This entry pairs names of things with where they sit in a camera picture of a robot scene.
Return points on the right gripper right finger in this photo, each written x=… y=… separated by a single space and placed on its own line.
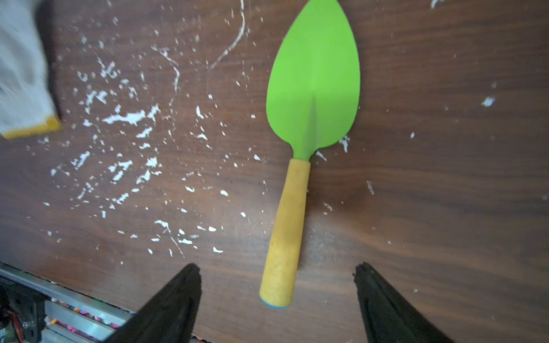
x=387 y=315

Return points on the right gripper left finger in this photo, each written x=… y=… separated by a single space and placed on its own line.
x=170 y=315

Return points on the green trowel yellow handle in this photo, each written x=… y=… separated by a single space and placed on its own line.
x=312 y=101

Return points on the white cotton work glove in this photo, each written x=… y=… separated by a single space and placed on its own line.
x=28 y=105

